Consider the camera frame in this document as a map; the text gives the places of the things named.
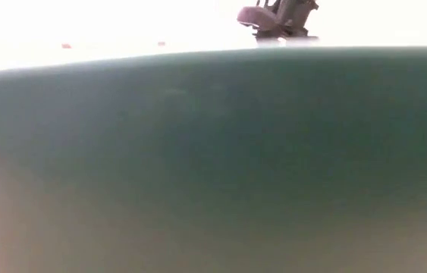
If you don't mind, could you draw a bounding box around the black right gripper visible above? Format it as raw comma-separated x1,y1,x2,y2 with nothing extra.
237,0,319,41

